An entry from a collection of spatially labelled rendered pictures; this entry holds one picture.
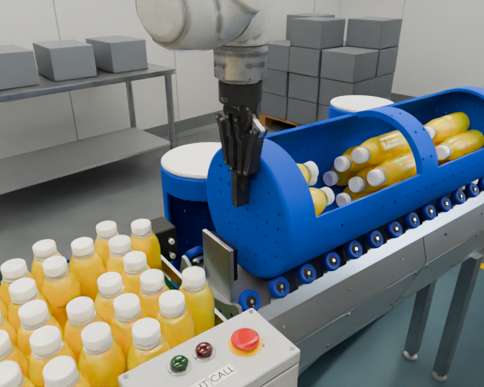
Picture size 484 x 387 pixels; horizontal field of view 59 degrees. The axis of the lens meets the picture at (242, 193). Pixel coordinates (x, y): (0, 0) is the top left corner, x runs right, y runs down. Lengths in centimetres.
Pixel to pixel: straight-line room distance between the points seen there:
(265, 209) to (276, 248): 8
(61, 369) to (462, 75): 573
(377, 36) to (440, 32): 165
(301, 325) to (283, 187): 33
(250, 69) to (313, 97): 385
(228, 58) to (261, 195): 26
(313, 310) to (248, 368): 44
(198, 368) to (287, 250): 32
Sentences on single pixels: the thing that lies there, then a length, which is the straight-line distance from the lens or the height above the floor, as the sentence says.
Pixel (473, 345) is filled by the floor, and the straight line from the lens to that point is 237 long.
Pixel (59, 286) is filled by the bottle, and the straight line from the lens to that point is 81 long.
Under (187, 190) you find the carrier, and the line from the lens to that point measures 121.
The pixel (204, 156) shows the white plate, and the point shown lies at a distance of 132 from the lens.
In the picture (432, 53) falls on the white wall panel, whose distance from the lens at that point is 613.
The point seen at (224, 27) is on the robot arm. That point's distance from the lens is 55.
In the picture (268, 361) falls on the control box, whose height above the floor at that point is 110.
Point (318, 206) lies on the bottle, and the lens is 89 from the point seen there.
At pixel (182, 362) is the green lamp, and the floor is 111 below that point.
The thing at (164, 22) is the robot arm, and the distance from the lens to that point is 52.
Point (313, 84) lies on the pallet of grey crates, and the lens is 453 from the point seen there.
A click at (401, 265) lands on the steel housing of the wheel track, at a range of 118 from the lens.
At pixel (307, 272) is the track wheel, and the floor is 97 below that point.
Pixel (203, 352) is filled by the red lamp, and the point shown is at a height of 111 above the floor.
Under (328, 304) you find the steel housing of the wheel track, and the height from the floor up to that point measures 87.
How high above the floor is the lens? 151
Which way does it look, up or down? 26 degrees down
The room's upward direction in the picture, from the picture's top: straight up
